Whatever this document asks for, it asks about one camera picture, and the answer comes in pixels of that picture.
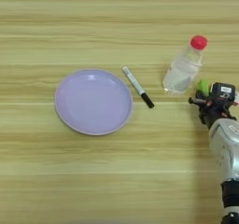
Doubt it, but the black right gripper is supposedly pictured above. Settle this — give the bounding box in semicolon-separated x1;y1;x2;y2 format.
188;90;237;130

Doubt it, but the white marker with black cap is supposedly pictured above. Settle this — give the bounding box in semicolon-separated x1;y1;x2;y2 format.
121;65;155;109

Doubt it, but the clear bottle with red cap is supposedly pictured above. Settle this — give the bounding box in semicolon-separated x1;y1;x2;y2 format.
162;35;209;96

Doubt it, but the lilac round plate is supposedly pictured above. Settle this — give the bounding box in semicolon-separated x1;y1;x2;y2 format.
54;68;134;136

